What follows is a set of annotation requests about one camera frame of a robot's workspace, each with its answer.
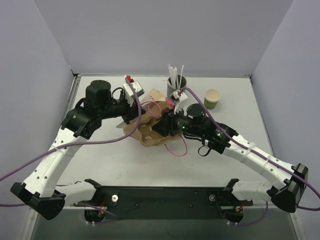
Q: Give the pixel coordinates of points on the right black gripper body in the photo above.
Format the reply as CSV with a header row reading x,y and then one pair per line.
x,y
164,125

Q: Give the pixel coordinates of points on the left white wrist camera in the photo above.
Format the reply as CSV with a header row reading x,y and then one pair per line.
x,y
132,88

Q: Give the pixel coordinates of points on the green paper coffee cup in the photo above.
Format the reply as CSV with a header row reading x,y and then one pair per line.
x,y
211,98

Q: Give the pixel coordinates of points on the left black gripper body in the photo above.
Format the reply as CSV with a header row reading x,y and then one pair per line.
x,y
129,111

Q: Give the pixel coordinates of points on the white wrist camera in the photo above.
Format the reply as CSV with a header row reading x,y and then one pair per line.
x,y
132,88
179,98

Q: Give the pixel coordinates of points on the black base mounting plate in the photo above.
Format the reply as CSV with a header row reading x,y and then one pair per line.
x,y
165,203

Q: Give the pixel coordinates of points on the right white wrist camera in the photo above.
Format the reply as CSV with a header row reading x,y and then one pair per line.
x,y
179,98

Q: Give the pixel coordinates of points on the brown paper takeout bag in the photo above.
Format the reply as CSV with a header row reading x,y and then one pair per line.
x,y
155,104

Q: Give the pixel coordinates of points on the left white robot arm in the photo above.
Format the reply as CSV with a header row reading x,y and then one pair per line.
x,y
39,190

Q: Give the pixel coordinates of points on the aluminium frame rail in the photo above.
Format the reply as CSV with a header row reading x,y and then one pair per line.
x,y
50,206

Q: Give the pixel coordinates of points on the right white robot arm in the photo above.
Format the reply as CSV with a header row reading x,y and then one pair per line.
x,y
285,182

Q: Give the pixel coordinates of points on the grey cylindrical straw holder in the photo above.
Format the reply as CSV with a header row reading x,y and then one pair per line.
x,y
170,90

